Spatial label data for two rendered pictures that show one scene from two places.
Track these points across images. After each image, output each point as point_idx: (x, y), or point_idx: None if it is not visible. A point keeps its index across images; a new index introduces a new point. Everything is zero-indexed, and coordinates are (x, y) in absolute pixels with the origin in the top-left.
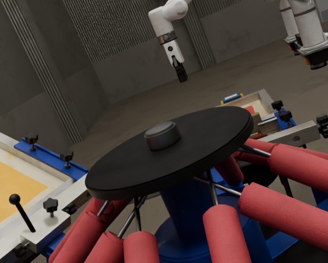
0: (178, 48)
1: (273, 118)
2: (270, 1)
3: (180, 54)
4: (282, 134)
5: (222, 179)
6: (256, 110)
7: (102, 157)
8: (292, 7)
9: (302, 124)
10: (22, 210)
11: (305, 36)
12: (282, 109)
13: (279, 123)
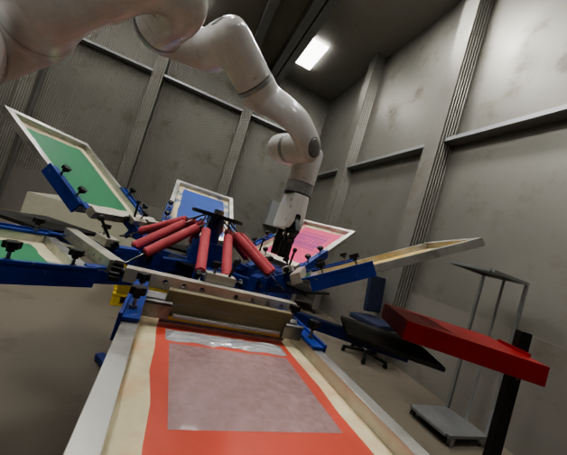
0: (280, 206)
1: (151, 292)
2: None
3: (277, 213)
4: (158, 272)
5: None
6: (143, 414)
7: (242, 222)
8: None
9: (136, 269)
10: (292, 255)
11: None
12: (124, 310)
13: (144, 300)
